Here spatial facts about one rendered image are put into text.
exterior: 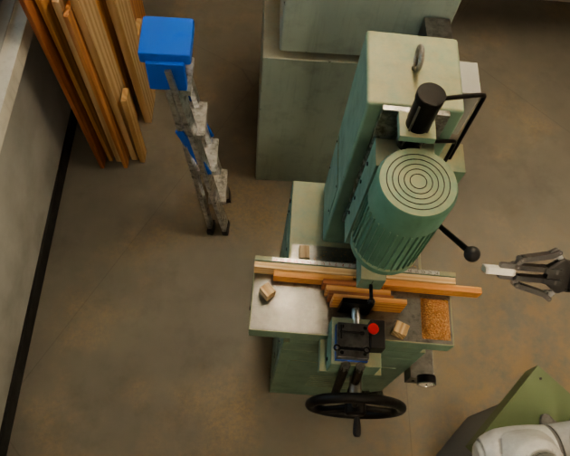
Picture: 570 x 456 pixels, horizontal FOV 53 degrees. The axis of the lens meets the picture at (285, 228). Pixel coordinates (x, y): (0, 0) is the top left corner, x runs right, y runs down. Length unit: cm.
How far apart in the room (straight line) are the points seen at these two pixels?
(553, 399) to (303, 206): 101
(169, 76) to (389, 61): 77
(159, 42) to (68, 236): 129
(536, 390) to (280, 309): 88
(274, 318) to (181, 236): 120
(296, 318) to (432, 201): 65
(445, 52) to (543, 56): 251
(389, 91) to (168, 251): 168
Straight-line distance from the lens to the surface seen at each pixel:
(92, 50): 244
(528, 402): 205
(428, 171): 124
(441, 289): 177
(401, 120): 128
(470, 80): 146
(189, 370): 257
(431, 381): 194
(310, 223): 192
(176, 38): 189
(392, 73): 136
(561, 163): 347
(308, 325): 168
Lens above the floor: 250
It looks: 63 degrees down
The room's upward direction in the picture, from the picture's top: 10 degrees clockwise
